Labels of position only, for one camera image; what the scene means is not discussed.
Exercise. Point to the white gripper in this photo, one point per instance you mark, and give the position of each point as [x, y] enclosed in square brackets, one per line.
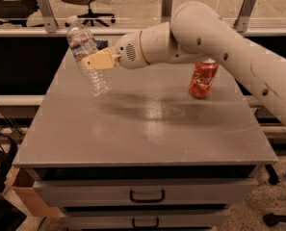
[128, 52]

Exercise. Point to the clear plastic water bottle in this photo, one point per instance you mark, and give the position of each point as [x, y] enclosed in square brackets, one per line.
[82, 44]

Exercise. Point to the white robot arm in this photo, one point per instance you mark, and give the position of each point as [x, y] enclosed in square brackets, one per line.
[194, 34]

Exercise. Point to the orange soda can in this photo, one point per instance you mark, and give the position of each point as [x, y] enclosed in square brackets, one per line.
[202, 79]

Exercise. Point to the grey drawer cabinet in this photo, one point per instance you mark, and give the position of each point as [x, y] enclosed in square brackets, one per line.
[146, 127]

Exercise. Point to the cardboard box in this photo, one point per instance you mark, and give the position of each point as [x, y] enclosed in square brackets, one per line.
[21, 183]

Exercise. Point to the lower grey drawer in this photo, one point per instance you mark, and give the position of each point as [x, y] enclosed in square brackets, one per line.
[121, 220]

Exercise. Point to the grey drawer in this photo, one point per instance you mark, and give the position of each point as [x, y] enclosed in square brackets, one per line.
[92, 193]
[121, 220]

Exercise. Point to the upper grey drawer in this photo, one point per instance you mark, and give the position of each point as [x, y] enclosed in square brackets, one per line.
[92, 193]

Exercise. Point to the black equipment at left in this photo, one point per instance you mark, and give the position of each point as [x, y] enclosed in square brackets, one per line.
[10, 217]

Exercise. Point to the black caster base right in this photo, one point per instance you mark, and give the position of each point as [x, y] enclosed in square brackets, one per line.
[272, 219]

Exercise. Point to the left metal bracket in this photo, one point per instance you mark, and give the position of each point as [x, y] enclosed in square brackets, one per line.
[49, 21]

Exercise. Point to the metal bracket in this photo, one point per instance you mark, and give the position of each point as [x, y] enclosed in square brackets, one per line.
[49, 21]
[242, 21]
[166, 9]

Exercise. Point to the middle metal bracket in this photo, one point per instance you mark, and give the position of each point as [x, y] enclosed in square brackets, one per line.
[166, 9]

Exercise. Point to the right metal bracket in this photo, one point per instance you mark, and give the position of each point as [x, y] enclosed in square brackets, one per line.
[242, 21]

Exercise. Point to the black upper drawer handle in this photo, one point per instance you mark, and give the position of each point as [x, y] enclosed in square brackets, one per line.
[147, 198]

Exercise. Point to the black drawer handle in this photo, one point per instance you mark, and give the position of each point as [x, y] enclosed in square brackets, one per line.
[145, 223]
[147, 198]

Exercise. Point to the black lower drawer handle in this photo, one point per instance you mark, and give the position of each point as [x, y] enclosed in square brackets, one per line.
[145, 223]

